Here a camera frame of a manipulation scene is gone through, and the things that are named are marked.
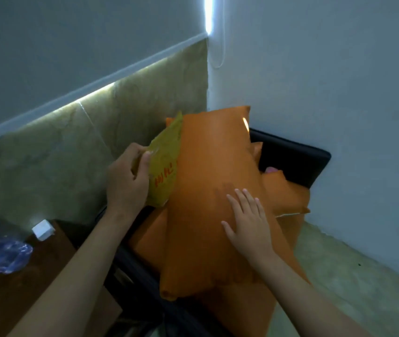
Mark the person's right forearm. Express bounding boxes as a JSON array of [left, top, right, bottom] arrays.
[[248, 250, 372, 337]]

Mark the grey roller blind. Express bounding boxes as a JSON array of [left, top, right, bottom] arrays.
[[0, 0, 209, 148]]

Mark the large orange pillow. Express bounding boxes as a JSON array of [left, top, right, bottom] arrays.
[[159, 106, 309, 301]]

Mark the orange seat cushion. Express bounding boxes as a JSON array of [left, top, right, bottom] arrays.
[[196, 213, 306, 337]]

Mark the white blind cord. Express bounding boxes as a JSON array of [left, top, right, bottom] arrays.
[[208, 0, 227, 69]]

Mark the person's right hand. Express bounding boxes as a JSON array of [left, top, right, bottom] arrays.
[[221, 188, 274, 259]]

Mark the brown wooden side table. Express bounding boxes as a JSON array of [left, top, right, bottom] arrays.
[[0, 220, 123, 337]]

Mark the purple plastic bag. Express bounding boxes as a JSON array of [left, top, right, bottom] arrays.
[[0, 206, 34, 275]]

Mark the small white box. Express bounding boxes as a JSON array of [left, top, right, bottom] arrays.
[[32, 219, 56, 242]]

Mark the yellow paper packet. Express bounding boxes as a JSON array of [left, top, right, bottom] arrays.
[[132, 111, 183, 208]]

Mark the person's left forearm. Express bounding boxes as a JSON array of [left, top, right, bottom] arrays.
[[7, 205, 144, 337]]

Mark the person's left hand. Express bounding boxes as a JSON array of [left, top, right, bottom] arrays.
[[106, 143, 152, 216]]

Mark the small orange pillow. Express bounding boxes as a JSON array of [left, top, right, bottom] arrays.
[[260, 170, 311, 217]]

